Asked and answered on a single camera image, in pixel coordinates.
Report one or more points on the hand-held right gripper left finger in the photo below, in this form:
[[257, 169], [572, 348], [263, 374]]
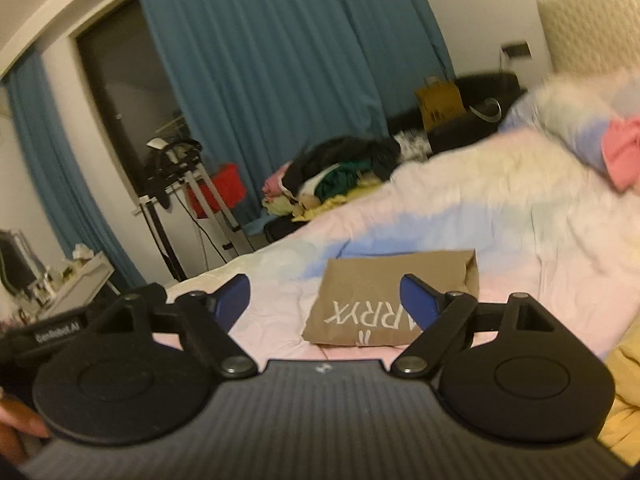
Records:
[[232, 300]]

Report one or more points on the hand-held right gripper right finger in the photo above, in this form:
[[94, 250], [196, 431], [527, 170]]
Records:
[[417, 300]]

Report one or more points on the tan printed t-shirt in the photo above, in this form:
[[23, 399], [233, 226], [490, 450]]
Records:
[[360, 290]]

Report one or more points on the person's left hand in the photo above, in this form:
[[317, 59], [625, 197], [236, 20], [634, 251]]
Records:
[[17, 417]]

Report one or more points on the white vanity desk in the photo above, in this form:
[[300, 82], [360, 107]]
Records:
[[85, 280]]

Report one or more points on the wavy vanity mirror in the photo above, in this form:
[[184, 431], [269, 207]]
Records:
[[15, 260]]

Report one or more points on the white tissue box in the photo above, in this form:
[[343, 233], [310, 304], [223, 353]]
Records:
[[81, 252]]

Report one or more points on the pastel blanket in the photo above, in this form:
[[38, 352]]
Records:
[[475, 220]]

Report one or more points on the red garment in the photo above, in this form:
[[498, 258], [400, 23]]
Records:
[[227, 187]]

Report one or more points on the yellow garment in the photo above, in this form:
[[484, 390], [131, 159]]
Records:
[[310, 210]]

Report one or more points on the pink garment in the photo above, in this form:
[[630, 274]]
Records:
[[272, 182]]

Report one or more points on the green garment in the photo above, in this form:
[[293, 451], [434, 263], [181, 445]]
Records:
[[340, 177]]

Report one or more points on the garment steamer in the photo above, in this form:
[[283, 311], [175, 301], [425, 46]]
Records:
[[172, 160]]

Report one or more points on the patterned grey cloth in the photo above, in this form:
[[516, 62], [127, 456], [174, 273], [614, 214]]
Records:
[[415, 142]]

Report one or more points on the narrow blue curtain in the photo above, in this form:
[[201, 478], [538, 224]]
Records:
[[55, 170]]

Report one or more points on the black garment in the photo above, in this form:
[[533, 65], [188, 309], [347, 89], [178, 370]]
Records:
[[340, 152]]

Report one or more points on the yellow paper bag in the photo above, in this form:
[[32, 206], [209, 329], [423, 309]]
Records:
[[440, 102]]

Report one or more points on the black sofa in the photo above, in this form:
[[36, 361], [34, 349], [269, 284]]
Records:
[[480, 87]]

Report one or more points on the yellow cloth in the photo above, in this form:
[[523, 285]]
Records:
[[625, 400]]

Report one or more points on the dark window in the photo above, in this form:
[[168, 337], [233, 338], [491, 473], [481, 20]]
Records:
[[130, 85]]

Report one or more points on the wide blue curtain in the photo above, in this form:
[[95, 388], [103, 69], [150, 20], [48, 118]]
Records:
[[275, 60]]

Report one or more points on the pink cloth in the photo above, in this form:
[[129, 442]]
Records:
[[622, 152]]

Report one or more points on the beige padded headboard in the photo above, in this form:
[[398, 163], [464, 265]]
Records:
[[590, 30]]

